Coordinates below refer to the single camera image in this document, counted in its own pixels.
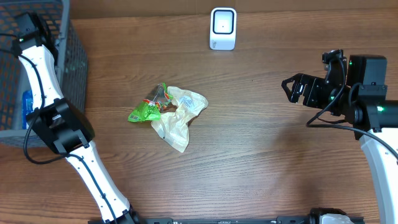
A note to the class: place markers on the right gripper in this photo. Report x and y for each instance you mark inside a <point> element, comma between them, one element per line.
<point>312,84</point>

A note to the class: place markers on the beige wrapper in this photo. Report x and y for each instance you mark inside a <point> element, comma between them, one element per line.
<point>172,127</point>

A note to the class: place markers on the green snack packet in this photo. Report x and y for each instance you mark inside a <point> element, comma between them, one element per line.
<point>151,107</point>

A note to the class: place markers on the blue snack packet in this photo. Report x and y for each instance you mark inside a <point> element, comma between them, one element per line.
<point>26,108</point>

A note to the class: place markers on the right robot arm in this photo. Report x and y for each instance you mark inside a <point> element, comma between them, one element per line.
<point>352,96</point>

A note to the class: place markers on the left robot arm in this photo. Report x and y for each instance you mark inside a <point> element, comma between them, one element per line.
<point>59,124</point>

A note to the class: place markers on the white barcode scanner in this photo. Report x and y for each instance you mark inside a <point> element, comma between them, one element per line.
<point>223,28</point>

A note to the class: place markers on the grey plastic mesh basket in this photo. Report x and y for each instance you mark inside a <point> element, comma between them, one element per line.
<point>71,68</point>

